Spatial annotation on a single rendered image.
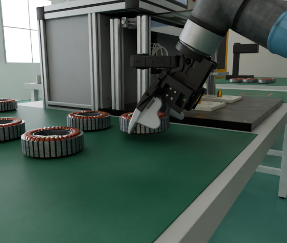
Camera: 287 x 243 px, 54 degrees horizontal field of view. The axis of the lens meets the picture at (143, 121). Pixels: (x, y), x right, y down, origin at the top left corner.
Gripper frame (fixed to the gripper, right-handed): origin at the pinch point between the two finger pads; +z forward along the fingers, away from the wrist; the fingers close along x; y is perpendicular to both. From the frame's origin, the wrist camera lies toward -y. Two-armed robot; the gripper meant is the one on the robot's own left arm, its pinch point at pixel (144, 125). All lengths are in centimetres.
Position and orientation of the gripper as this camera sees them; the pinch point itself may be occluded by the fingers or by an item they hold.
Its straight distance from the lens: 63.5
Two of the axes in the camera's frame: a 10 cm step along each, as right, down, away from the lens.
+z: -4.1, 8.0, 4.4
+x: 5.5, -1.6, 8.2
